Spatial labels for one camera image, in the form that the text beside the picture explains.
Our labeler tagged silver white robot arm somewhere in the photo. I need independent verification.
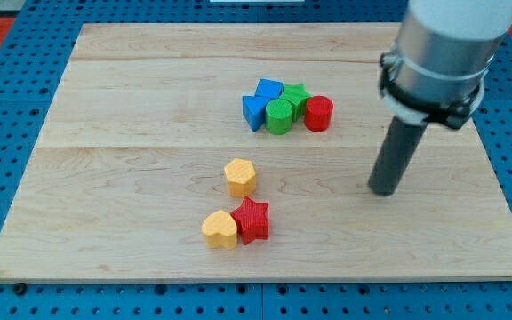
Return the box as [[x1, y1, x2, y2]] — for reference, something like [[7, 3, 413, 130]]
[[380, 0, 512, 129]]

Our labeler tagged yellow heart block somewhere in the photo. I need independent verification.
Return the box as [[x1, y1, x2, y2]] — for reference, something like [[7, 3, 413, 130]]
[[201, 210, 237, 249]]

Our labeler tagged yellow hexagon block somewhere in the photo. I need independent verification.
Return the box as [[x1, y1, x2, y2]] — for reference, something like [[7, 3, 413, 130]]
[[224, 158, 257, 197]]

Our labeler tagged green cylinder block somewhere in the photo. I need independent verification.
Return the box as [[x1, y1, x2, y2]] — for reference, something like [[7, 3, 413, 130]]
[[265, 99, 293, 135]]

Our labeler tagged blue triangle block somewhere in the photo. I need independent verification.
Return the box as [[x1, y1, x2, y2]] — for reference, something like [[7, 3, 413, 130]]
[[242, 96, 270, 132]]

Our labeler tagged red star block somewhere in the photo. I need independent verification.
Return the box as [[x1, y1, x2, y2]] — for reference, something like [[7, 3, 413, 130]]
[[231, 196, 269, 245]]

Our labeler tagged blue cube block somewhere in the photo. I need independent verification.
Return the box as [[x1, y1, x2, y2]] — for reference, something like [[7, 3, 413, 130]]
[[255, 78, 284, 100]]

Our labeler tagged green star block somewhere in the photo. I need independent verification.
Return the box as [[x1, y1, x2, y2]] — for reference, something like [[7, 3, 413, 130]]
[[280, 84, 311, 122]]

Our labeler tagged red cylinder block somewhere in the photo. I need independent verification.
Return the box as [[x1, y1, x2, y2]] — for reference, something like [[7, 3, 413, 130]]
[[304, 95, 334, 132]]

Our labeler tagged light wooden board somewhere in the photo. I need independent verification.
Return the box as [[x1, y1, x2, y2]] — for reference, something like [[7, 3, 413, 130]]
[[0, 23, 512, 284]]

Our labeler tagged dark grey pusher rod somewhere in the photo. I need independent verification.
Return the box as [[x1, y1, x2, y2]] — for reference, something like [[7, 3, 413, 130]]
[[368, 116, 427, 196]]

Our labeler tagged black cable clamp ring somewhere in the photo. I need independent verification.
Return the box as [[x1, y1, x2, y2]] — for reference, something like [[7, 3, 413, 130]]
[[378, 52, 485, 132]]

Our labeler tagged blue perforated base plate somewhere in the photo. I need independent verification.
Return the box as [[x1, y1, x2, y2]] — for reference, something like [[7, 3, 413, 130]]
[[0, 0, 512, 319]]

